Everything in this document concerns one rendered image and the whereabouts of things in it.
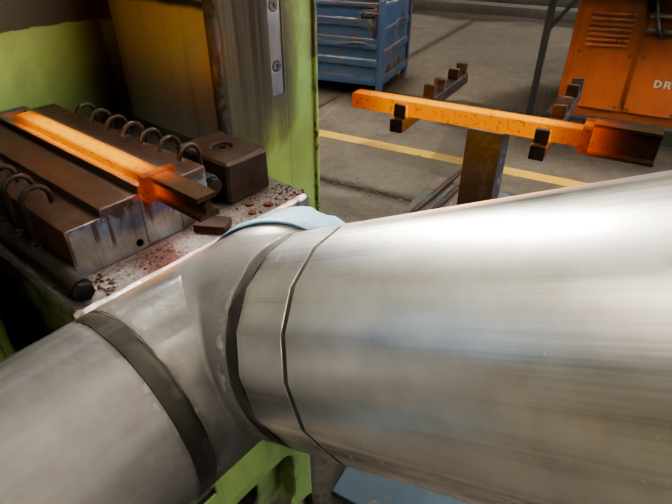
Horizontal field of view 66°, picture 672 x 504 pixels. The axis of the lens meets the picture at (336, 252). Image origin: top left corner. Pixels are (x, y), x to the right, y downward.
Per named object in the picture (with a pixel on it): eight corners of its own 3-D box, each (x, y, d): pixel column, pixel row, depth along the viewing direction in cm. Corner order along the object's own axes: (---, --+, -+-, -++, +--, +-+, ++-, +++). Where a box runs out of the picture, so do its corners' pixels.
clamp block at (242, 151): (272, 186, 83) (269, 147, 79) (231, 205, 77) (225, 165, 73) (222, 165, 89) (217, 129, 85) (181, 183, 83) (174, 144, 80)
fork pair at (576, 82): (582, 89, 92) (585, 78, 91) (576, 98, 88) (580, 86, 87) (457, 72, 102) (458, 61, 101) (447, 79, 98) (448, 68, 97)
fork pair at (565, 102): (570, 108, 83) (573, 96, 82) (563, 119, 79) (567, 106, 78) (434, 87, 93) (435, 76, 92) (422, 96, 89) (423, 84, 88)
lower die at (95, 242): (211, 215, 75) (203, 160, 70) (79, 279, 62) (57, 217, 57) (66, 144, 97) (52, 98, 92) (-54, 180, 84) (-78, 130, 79)
